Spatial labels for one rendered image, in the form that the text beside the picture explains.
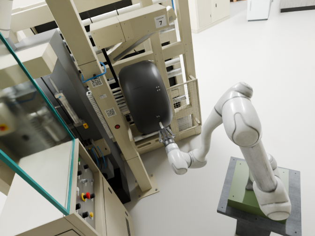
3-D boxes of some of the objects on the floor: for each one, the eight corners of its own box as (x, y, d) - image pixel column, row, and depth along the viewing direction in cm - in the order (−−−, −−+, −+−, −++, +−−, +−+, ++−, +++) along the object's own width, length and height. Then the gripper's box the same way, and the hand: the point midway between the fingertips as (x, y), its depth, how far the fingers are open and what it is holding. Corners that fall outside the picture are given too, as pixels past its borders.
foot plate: (138, 199, 231) (137, 198, 229) (133, 180, 252) (133, 180, 250) (159, 191, 233) (159, 190, 232) (153, 173, 254) (153, 172, 252)
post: (142, 192, 237) (-21, -126, 80) (139, 183, 247) (-8, -115, 90) (152, 188, 238) (12, -134, 81) (150, 179, 248) (20, -122, 91)
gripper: (178, 140, 136) (167, 117, 152) (161, 146, 135) (151, 122, 151) (179, 146, 142) (168, 123, 158) (162, 152, 141) (153, 129, 157)
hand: (161, 126), depth 152 cm, fingers closed
